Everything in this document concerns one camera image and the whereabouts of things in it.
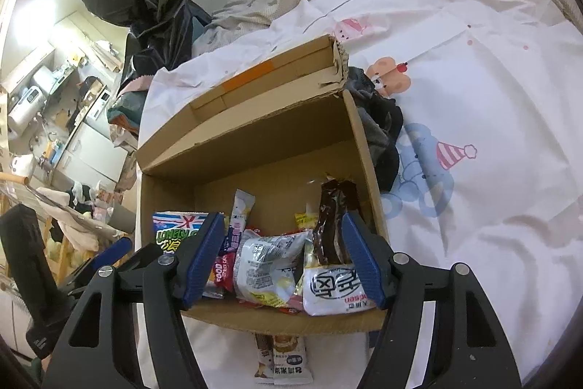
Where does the white kitchen cabinet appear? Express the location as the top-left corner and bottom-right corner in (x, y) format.
(55, 122), (128, 191)

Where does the black plastic garbage bag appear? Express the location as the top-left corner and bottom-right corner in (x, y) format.
(82, 0), (211, 97)

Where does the white bed sheet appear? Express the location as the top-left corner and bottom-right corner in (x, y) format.
(140, 0), (582, 381)

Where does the white black noodle snack pack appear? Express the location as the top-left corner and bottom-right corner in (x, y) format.
(302, 244), (376, 317)

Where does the white red snack packet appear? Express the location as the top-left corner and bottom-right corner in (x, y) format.
(203, 253), (236, 299)

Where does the yellow chip snack bag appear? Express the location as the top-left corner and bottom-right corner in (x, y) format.
(232, 229), (308, 309)

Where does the white navy snack bar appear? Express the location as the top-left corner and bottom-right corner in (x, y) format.
(216, 190), (255, 264)

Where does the white red cake snack pack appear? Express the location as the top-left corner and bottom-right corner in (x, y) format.
(254, 334), (313, 386)

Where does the brown cardboard box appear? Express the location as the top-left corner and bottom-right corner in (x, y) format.
(135, 34), (390, 338)

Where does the dark grey cloth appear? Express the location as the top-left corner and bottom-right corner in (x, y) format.
(346, 66), (403, 192)

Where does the grey trash bin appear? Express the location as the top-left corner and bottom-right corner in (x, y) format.
(108, 203), (136, 234)

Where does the blue green puffed snack bag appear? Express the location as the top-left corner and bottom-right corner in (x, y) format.
(152, 211), (208, 254)

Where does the dark chocolate snack pack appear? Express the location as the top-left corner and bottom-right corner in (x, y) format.
(313, 180), (362, 265)

